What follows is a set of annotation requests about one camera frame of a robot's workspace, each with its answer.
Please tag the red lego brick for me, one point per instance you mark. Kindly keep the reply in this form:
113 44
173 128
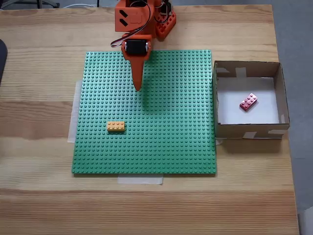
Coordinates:
249 102

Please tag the yellow lego brick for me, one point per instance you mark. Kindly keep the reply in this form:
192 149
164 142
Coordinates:
116 126

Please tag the green lego baseplate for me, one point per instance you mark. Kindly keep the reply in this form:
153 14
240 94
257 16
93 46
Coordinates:
122 151

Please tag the open cardboard box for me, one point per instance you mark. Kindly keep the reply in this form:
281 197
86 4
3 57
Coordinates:
247 131

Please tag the masking tape strip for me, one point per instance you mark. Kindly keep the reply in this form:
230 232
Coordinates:
73 117
219 141
139 180

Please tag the chair base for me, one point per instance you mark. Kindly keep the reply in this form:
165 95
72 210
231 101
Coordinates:
36 3

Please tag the black pad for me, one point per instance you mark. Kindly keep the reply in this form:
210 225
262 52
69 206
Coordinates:
3 61

